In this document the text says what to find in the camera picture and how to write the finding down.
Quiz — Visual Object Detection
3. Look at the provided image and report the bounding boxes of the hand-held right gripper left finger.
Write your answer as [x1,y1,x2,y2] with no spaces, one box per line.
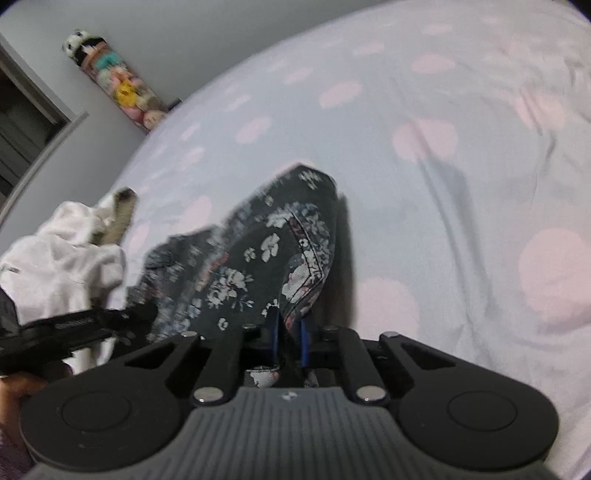
[122,307,283,408]

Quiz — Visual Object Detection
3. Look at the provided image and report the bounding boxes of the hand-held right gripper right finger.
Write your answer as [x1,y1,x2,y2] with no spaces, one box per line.
[299,318,459,408]

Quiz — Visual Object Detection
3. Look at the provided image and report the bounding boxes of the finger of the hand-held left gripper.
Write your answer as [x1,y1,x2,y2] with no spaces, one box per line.
[111,302,160,348]

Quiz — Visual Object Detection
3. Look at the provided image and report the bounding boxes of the dark floral pants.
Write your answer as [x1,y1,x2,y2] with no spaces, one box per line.
[127,164,341,389]

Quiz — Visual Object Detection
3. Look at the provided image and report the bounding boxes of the person's left hand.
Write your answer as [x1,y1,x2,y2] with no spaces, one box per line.
[0,373,49,446]

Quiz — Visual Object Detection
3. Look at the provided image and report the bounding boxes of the white garment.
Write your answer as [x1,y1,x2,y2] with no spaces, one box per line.
[0,190,127,372]

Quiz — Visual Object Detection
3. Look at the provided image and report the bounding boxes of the clear tube of plush toys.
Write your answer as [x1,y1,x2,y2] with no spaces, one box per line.
[62,30,170,134]

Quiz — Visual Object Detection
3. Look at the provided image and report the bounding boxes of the polka dot bed sheet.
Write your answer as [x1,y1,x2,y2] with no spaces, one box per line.
[0,0,591,480]

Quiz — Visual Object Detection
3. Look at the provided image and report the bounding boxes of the grey door frame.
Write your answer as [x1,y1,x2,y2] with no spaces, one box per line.
[0,32,89,228]

